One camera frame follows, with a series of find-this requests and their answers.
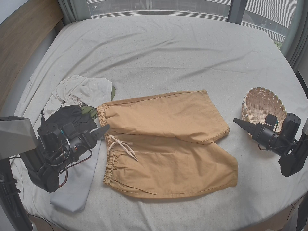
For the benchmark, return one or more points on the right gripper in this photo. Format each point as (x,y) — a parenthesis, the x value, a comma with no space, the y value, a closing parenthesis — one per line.
(263,136)

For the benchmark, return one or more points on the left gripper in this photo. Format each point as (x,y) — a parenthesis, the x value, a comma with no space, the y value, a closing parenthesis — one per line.
(84,141)

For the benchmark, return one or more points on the tan shorts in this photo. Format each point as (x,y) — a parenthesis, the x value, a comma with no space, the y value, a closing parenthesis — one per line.
(168,129)

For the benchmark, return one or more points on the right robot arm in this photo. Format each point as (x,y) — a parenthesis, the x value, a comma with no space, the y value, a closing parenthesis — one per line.
(292,126)

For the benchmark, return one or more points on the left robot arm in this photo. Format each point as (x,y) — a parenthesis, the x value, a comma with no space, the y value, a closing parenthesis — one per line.
(14,138)

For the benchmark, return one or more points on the black garment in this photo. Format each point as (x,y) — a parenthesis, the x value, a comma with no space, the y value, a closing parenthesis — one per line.
(72,117)

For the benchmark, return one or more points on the green garment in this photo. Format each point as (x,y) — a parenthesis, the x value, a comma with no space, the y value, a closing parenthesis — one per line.
(89,111)

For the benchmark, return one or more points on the round woven basket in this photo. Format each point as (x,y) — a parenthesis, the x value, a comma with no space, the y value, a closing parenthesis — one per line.
(264,102)

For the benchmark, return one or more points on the white garment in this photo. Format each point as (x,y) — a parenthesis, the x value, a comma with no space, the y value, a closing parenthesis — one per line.
(91,90)

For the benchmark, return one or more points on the pale grey garment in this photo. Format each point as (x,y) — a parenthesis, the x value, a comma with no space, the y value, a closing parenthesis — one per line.
(72,191)

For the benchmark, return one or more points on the bed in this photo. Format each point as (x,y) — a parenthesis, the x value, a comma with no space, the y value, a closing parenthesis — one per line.
(168,56)

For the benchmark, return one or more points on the grey-green curtain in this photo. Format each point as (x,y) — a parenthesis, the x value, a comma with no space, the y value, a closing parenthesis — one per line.
(300,32)
(69,3)

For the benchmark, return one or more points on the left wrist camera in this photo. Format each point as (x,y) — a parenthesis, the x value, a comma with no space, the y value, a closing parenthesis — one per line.
(68,129)

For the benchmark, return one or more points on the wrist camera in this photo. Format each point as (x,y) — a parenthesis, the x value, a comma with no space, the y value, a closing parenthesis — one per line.
(270,119)
(68,129)

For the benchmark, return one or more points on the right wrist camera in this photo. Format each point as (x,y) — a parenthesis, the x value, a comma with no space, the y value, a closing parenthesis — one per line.
(270,119)

